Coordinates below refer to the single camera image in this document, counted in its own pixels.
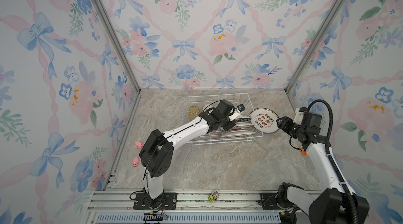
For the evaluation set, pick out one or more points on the yellow glass cup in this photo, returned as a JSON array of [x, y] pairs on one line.
[[193, 112]]

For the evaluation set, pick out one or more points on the aluminium corner post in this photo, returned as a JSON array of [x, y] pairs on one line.
[[107, 24], [321, 32]]

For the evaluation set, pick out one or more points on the plate with green rim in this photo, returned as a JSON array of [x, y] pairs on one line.
[[270, 115]]

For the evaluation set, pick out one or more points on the front white plate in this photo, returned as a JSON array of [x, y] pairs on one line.
[[238, 133]]

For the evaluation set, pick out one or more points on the left aluminium corner post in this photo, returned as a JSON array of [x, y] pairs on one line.
[[107, 24]]

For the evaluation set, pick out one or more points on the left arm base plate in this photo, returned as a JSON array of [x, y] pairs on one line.
[[166, 201]]

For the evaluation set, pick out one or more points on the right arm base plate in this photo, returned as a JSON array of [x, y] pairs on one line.
[[268, 201]]

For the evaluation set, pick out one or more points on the plate with orange pattern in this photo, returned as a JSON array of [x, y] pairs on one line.
[[243, 126]]

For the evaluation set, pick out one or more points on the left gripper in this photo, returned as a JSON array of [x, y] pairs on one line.
[[232, 124]]

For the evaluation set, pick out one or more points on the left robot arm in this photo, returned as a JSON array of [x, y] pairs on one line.
[[157, 152]]

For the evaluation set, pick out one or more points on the green yellow toy car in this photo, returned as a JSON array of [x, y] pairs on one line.
[[213, 196]]

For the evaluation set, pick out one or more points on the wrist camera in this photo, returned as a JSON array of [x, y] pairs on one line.
[[300, 116], [240, 108]]

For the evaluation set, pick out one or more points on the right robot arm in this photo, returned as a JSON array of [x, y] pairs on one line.
[[338, 202]]

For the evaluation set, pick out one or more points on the pink pig toy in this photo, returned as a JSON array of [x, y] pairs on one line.
[[139, 144], [135, 162]]

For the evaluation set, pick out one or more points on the striped ceramic bowl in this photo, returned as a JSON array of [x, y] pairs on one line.
[[206, 107]]

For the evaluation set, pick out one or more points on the right aluminium corner post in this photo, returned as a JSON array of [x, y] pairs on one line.
[[321, 32]]

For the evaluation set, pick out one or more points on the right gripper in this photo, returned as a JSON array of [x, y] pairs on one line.
[[287, 121]]

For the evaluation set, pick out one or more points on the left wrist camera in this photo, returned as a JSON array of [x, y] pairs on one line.
[[240, 108]]

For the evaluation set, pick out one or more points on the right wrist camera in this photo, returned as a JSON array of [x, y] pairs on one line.
[[300, 116]]

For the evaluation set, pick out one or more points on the aluminium front rail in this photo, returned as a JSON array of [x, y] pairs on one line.
[[116, 206]]

